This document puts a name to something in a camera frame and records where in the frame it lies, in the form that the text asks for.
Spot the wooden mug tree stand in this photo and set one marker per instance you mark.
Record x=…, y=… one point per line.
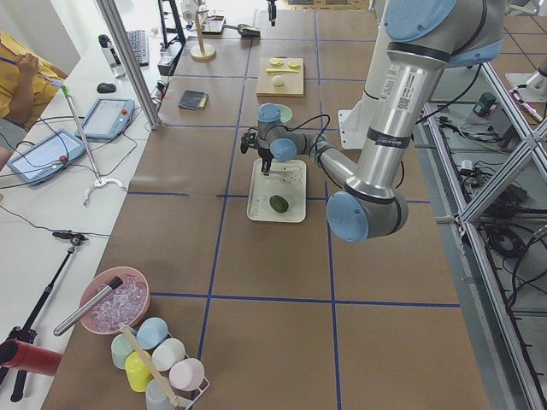
x=201, y=52

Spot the white steamed bun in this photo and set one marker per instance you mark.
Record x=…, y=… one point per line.
x=278, y=81

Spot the far teach pendant tablet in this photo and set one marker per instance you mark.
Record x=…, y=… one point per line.
x=108, y=118

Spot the white stand with pole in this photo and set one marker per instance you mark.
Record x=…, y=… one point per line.
x=100, y=181

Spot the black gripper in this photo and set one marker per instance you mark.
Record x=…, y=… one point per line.
x=265, y=155

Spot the wooden stick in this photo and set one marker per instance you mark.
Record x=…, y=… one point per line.
x=173, y=398

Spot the green avocado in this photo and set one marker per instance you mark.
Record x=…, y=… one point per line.
x=278, y=204

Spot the yellow cup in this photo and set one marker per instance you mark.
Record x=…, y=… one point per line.
x=137, y=373

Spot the near teach pendant tablet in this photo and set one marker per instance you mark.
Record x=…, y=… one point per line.
x=45, y=159

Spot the light green cup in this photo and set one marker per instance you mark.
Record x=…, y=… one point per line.
x=120, y=349

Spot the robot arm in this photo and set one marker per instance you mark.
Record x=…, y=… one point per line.
x=423, y=39
x=531, y=87

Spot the white bear print tray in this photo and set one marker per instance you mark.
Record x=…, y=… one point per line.
x=285, y=179

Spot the metal scoop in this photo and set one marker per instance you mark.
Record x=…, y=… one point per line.
x=244, y=30

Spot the black keyboard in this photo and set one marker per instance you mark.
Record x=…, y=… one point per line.
x=139, y=42

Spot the pink cup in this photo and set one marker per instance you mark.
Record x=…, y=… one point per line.
x=187, y=375

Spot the aluminium frame post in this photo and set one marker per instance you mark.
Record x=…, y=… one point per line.
x=114, y=23

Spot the steel tube in bowl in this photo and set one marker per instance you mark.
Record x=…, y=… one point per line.
x=77, y=315

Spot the grey folded cloth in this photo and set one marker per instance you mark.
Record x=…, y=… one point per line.
x=193, y=100

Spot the person in yellow shirt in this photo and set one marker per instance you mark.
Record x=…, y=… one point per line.
x=28, y=84

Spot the black computer mouse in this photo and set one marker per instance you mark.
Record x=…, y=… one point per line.
x=106, y=88

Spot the red cylinder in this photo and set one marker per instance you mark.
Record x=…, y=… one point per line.
x=28, y=357

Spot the upper lemon slice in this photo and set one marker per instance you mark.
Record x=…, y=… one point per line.
x=293, y=64

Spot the wooden cutting board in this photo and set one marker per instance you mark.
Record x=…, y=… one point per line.
x=294, y=82

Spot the white wire cup rack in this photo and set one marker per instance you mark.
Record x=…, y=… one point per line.
x=188, y=398

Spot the black tripod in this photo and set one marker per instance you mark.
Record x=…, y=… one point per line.
x=26, y=334

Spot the white cup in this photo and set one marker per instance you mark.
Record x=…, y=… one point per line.
x=168, y=353

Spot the black glass rack tray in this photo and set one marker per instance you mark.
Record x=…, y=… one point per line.
x=213, y=25

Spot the pink bowl with ice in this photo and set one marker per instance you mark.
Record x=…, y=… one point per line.
x=127, y=304

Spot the blue cup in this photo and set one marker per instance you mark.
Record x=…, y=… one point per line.
x=152, y=332

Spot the teach pendant tablet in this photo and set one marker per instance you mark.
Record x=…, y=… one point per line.
x=45, y=159
x=108, y=118

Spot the clear grey cup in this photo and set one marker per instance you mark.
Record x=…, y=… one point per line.
x=156, y=398

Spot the yellow plastic knife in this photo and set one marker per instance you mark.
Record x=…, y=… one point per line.
x=281, y=70

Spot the light green bowl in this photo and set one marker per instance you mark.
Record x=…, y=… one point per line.
x=282, y=114

